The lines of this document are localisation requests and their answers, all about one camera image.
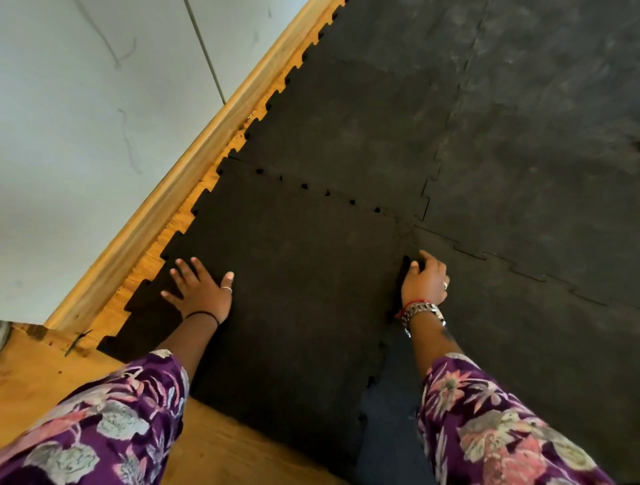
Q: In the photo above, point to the person's left little finger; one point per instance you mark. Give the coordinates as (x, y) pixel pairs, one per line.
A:
(171, 298)

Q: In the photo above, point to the black interlocking foam mat tile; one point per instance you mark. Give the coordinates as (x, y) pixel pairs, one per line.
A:
(290, 300)
(545, 150)
(530, 349)
(360, 115)

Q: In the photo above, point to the person's right hand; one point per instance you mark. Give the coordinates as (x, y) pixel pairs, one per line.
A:
(425, 287)

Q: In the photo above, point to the person's left thumb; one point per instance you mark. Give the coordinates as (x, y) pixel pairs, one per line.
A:
(228, 279)

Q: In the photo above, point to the black wrist band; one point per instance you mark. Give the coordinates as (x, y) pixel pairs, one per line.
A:
(202, 314)

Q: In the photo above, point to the person's left hand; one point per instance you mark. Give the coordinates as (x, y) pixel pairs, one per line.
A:
(202, 300)

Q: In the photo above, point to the person's right forearm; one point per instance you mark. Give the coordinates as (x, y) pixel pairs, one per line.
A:
(432, 347)

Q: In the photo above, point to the purple floral right sleeve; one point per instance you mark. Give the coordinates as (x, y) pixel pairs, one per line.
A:
(490, 429)

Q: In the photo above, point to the dark blue cloth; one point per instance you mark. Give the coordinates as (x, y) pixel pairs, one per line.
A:
(392, 424)

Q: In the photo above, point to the purple floral left sleeve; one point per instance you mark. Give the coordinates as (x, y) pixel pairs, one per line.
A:
(110, 419)

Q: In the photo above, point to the silver metal wristwatch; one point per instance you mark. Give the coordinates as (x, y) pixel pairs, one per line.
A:
(422, 312)

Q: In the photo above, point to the person's left forearm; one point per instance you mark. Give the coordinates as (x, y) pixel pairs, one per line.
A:
(192, 342)

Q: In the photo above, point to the purple floral sleeve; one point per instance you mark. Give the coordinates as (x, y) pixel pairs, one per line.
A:
(490, 429)
(110, 419)

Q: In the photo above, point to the wooden skirting board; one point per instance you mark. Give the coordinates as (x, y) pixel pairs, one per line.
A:
(175, 185)

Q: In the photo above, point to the person's right thumb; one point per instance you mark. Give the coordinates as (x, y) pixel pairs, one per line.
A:
(412, 272)

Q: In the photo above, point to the person's left middle finger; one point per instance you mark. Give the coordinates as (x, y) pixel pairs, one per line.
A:
(186, 274)

